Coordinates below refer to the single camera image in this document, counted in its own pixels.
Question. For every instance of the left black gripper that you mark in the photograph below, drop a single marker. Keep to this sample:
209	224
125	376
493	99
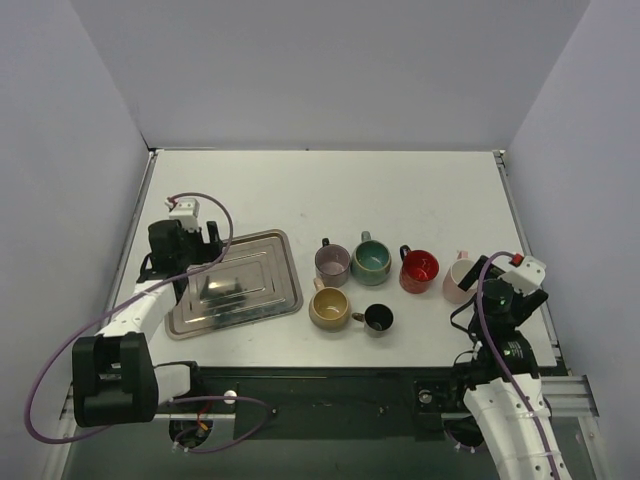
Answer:
198	244

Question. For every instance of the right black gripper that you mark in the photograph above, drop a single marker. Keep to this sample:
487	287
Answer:
486	272

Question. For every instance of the pink faceted mug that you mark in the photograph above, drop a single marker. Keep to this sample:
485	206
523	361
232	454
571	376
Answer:
457	271

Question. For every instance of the red mug black handle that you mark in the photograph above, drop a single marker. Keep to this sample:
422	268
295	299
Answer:
419	268

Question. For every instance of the mauve cylindrical mug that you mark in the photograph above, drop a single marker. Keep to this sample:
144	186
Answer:
332	264

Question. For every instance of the small brown mug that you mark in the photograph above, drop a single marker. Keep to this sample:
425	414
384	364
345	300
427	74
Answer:
377	319

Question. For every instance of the teal glazed mug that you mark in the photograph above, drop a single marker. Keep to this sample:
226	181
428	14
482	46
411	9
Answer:
370	262

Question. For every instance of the cream beige mug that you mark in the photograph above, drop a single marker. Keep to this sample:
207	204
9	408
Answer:
329	308

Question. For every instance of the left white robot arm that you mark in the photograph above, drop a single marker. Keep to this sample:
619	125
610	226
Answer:
115	380

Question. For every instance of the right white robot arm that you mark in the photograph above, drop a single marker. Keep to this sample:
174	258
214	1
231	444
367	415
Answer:
501	386

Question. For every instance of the stainless steel tray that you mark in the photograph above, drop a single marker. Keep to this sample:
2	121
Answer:
257	280

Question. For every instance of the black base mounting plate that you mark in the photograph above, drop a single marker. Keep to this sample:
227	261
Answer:
336	403

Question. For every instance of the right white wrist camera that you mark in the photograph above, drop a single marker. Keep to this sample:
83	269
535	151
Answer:
526	274

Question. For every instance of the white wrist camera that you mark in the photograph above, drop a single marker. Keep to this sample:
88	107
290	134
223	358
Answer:
526	274
185	211

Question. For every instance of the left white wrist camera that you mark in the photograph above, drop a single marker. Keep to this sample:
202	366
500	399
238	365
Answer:
185	211

